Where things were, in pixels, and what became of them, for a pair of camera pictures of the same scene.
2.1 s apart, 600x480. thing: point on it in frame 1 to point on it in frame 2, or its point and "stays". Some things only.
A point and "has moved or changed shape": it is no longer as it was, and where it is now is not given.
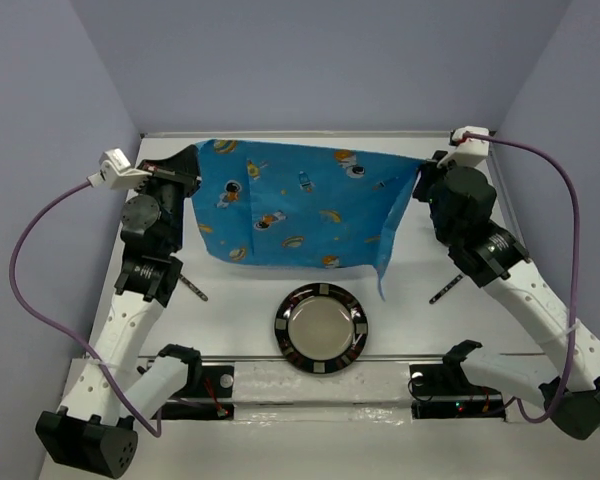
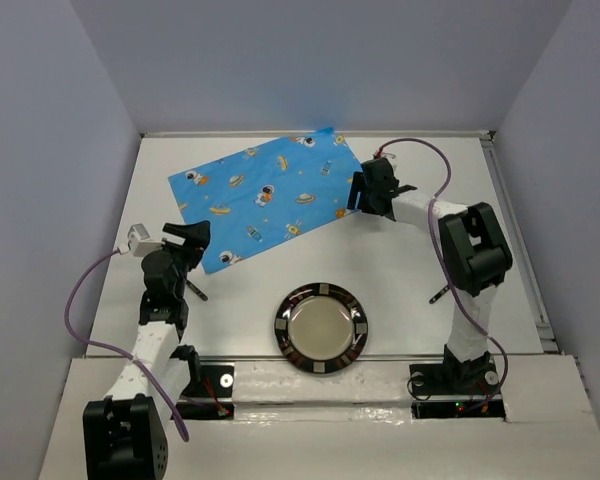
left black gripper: (184, 167) to (194, 236)
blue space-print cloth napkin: (279, 205) has moved or changed shape
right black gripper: (429, 173) to (360, 184)
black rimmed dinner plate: (320, 327) stays
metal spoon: (193, 288) stays
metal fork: (433, 299) stays
